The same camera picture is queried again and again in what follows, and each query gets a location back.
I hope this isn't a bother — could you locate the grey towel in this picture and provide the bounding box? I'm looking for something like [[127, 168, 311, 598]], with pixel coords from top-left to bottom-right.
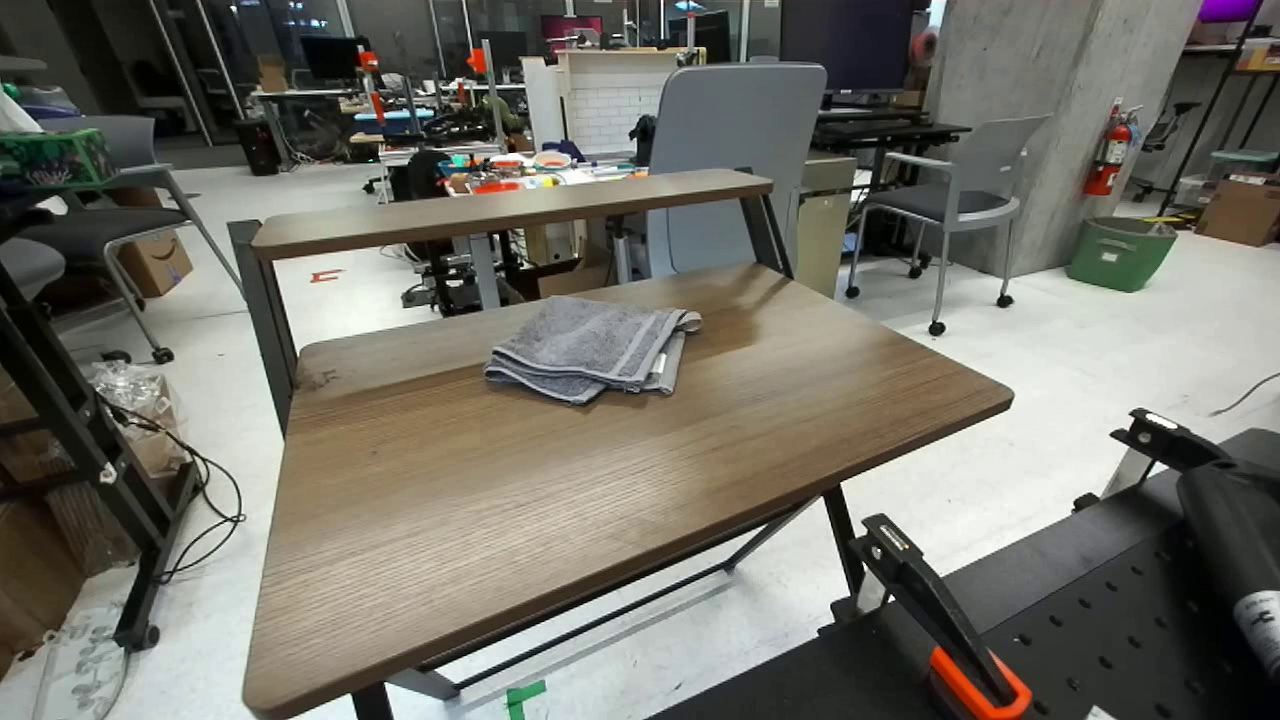
[[479, 298, 709, 407]]

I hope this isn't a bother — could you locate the wooden desk with raised shelf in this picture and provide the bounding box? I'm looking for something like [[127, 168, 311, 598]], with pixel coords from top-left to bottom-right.
[[228, 165, 1019, 720]]

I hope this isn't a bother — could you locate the beige cabinet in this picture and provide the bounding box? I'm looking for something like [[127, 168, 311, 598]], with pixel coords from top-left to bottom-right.
[[792, 151, 860, 299]]

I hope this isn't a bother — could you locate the white board panel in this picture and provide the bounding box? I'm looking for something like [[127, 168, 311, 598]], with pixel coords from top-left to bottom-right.
[[553, 49, 684, 159]]

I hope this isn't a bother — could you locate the black backpack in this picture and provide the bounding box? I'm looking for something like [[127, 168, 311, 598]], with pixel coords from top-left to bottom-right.
[[388, 149, 455, 206]]

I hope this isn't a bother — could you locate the black background desk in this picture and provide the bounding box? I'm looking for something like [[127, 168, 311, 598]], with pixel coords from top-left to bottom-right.
[[812, 105, 971, 159]]

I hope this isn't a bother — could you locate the green floor tape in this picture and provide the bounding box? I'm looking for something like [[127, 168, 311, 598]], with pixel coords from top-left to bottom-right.
[[499, 680, 553, 720]]

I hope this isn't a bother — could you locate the grey chair on casters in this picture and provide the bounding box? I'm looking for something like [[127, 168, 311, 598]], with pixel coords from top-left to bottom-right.
[[839, 112, 1055, 339]]

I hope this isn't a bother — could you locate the black computer monitor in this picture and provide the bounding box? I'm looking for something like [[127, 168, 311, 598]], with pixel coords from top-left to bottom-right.
[[776, 0, 930, 95]]

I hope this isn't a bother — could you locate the black waste bin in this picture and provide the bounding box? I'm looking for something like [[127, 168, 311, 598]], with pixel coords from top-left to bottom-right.
[[233, 116, 287, 180]]

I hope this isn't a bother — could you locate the green plastic bin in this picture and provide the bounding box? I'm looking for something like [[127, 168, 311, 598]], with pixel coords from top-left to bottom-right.
[[1063, 212, 1181, 298]]

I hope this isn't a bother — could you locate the small cardboard box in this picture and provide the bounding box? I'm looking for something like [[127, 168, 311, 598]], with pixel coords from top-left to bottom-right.
[[117, 228, 199, 299]]

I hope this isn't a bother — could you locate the red fire extinguisher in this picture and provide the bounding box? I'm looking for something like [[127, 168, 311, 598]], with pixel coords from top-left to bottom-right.
[[1081, 95, 1143, 206]]

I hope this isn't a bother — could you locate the clear plastic bag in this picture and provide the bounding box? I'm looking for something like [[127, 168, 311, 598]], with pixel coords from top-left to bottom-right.
[[76, 355, 181, 434]]

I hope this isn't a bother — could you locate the black metal clamp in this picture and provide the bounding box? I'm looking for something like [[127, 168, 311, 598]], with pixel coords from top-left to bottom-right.
[[1105, 404, 1240, 499]]

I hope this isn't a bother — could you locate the grey office chair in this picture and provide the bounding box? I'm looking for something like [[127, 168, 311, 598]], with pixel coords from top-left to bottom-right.
[[0, 112, 246, 369]]

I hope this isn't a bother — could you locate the black metal rack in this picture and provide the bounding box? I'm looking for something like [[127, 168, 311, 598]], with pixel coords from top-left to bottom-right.
[[0, 265, 207, 657]]

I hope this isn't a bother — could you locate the black cylinder with white label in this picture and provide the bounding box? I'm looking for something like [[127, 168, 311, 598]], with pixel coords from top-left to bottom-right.
[[1174, 455, 1280, 660]]

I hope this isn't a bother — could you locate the brown cardboard box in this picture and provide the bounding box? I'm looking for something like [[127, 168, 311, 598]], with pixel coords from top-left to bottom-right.
[[1195, 175, 1280, 252]]

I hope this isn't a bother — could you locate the black clamp with orange handle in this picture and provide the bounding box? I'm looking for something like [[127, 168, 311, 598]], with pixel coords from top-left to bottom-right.
[[849, 514, 1042, 720]]

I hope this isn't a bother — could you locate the black floor cable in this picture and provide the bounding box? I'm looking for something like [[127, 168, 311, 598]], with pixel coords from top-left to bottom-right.
[[126, 395, 253, 585]]

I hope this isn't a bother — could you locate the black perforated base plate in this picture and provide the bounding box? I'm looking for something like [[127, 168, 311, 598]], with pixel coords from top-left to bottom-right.
[[652, 425, 1280, 720]]

